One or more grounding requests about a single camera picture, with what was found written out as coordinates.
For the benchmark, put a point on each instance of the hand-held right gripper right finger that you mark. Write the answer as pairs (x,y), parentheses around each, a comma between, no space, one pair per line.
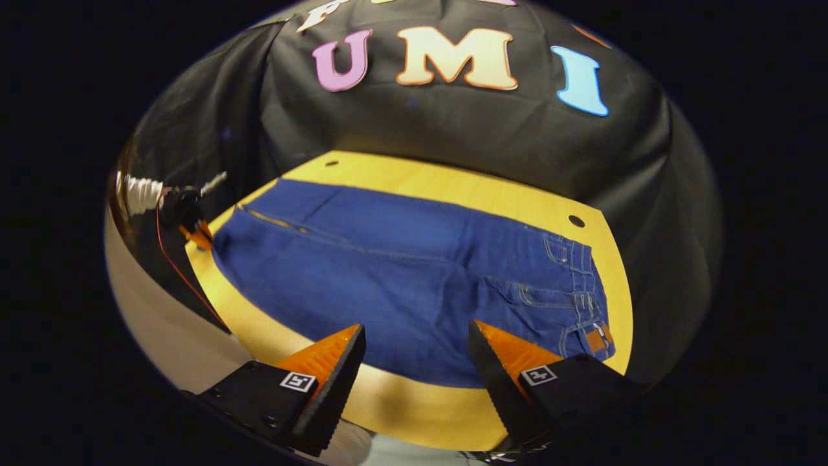
(501,395)

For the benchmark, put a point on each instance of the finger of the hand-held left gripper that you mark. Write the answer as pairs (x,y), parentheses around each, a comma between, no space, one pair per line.
(197,236)

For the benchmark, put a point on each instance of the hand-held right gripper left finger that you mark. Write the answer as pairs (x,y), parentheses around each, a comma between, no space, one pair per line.
(336,388)

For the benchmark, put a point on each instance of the blue jeans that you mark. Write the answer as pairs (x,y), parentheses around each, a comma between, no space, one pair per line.
(388,278)

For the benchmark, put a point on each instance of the black backdrop cloth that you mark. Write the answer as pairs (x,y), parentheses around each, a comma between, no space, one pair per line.
(453,123)

